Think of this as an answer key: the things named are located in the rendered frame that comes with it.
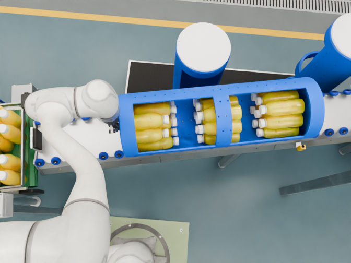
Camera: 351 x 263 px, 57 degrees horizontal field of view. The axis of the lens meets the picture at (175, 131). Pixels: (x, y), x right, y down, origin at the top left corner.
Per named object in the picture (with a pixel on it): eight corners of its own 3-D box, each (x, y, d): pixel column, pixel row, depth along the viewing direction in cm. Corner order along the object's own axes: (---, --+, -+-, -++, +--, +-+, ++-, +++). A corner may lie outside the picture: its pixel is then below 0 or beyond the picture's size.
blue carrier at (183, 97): (301, 141, 163) (330, 132, 135) (127, 159, 157) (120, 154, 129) (292, 87, 168) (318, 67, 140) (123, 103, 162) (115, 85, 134)
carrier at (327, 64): (314, 86, 257) (279, 75, 258) (387, 22, 172) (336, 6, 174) (305, 119, 250) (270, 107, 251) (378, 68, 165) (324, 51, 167)
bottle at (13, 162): (30, 166, 159) (14, 160, 142) (18, 175, 157) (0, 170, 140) (21, 156, 160) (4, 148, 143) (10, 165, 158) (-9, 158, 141)
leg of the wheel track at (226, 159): (225, 167, 253) (245, 152, 192) (218, 168, 253) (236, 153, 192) (224, 160, 254) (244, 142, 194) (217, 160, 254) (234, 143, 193)
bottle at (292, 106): (306, 112, 142) (267, 117, 141) (299, 114, 149) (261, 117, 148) (304, 97, 142) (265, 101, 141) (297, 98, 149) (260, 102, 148)
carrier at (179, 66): (165, 97, 250) (182, 129, 244) (165, 36, 166) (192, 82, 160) (197, 82, 254) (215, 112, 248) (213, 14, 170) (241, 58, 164)
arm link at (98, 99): (119, 91, 115) (82, 94, 114) (113, 71, 100) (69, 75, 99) (121, 119, 112) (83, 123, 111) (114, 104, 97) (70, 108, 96)
